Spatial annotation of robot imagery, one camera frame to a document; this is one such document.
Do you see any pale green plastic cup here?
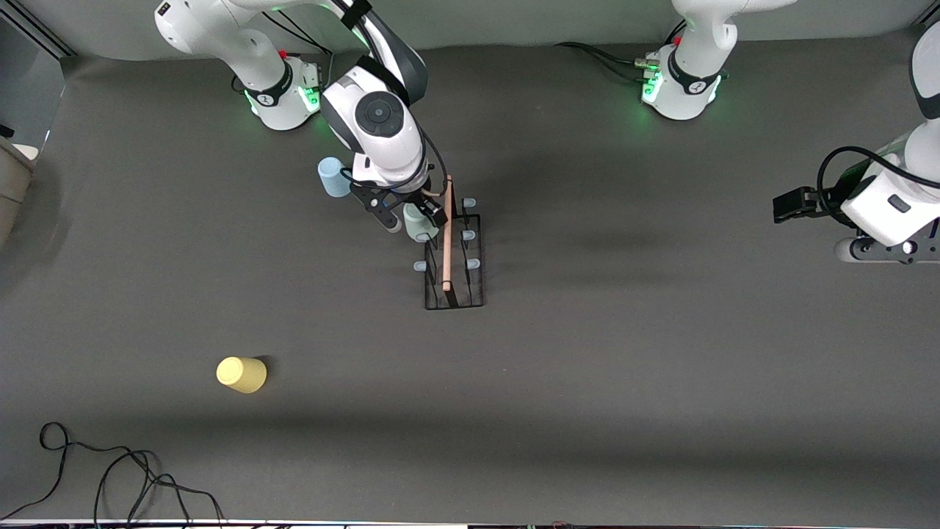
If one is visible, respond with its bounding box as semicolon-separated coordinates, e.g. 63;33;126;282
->
402;204;440;243

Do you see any black wire cup holder rack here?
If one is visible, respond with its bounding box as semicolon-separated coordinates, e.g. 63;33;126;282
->
413;174;485;311

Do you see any yellow plastic cup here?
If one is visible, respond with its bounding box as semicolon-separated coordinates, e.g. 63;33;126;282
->
216;356;268;395

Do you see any light blue plastic cup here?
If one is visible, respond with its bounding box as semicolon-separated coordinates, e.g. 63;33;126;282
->
317;156;355;199

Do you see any beige box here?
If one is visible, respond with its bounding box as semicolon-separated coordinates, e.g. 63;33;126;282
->
0;136;37;247

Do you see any dark metal frame rail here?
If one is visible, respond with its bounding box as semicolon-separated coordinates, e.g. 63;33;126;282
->
0;0;78;60

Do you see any thin black loose cable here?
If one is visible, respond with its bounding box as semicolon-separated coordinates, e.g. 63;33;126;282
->
0;421;225;526

